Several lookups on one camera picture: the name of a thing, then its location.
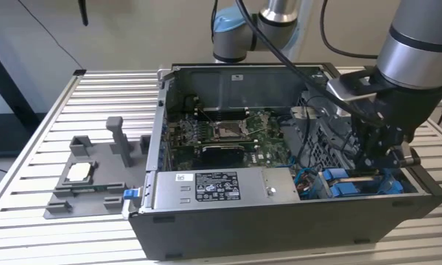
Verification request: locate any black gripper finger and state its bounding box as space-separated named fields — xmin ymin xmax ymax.
xmin=386 ymin=145 xmax=423 ymax=169
xmin=354 ymin=120 xmax=402 ymax=177

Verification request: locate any hard disk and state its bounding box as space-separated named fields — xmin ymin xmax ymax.
xmin=318 ymin=167 xmax=392 ymax=183
xmin=330 ymin=176 xmax=406 ymax=199

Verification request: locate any black RAM slot row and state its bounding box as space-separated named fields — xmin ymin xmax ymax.
xmin=194 ymin=108 xmax=249 ymax=117
xmin=198 ymin=139 xmax=258 ymax=146

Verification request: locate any grey metal drive cage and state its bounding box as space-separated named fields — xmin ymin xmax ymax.
xmin=282 ymin=74 xmax=366 ymax=169

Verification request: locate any green motherboard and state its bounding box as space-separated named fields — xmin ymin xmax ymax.
xmin=166 ymin=109 xmax=300 ymax=171

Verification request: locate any metal socket cover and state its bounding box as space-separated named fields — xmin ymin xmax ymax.
xmin=242 ymin=112 xmax=273 ymax=136

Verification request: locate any CPU socket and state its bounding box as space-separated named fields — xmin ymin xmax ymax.
xmin=213 ymin=120 xmax=247 ymax=139

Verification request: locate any black open PC case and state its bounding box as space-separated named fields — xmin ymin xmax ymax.
xmin=120 ymin=62 xmax=442 ymax=262

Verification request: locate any thin metal locking lever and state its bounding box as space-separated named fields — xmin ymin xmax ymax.
xmin=202 ymin=109 xmax=218 ymax=124

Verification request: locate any silver power supply unit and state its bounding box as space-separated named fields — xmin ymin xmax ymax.
xmin=147 ymin=168 xmax=300 ymax=210

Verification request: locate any grey parts rack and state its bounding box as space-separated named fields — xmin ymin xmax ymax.
xmin=44 ymin=116 xmax=153 ymax=220

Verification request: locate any silver CPU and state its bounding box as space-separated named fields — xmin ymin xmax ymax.
xmin=67 ymin=163 xmax=94 ymax=182

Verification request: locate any black furniture stand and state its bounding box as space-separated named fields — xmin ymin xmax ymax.
xmin=0 ymin=38 xmax=48 ymax=158

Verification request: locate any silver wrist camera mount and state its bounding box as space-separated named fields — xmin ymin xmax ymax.
xmin=325 ymin=70 xmax=380 ymax=103

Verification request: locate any coloured power wire bundle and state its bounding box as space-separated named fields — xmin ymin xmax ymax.
xmin=297 ymin=171 xmax=320 ymax=198

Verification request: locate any blue disk wire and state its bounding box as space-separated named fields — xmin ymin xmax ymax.
xmin=278 ymin=156 xmax=320 ymax=177

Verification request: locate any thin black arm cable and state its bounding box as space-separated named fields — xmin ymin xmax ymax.
xmin=210 ymin=0 xmax=223 ymax=31
xmin=320 ymin=0 xmax=380 ymax=59

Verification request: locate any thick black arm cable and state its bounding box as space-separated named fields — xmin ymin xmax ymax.
xmin=234 ymin=0 xmax=386 ymax=126

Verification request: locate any black hanging strap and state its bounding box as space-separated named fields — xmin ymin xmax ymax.
xmin=76 ymin=0 xmax=90 ymax=28

